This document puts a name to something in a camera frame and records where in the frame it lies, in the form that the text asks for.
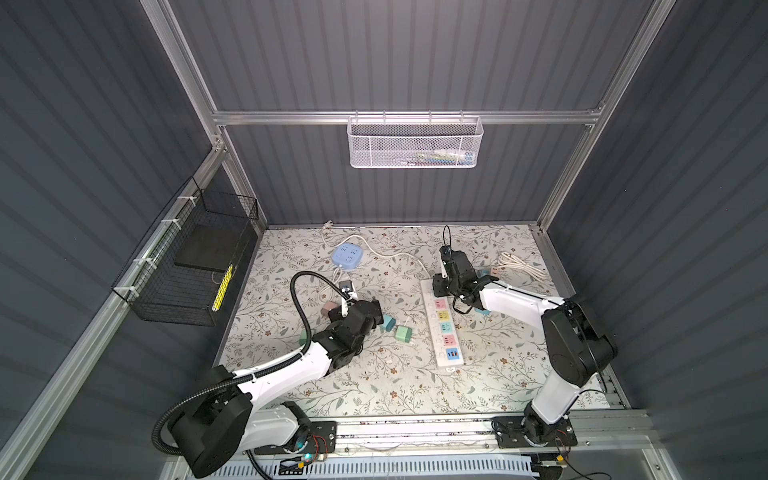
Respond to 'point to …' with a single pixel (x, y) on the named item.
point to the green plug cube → (403, 334)
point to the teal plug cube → (388, 323)
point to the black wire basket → (183, 274)
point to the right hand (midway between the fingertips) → (441, 281)
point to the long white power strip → (443, 330)
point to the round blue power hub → (347, 256)
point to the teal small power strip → (483, 272)
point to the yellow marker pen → (224, 284)
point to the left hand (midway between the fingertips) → (362, 304)
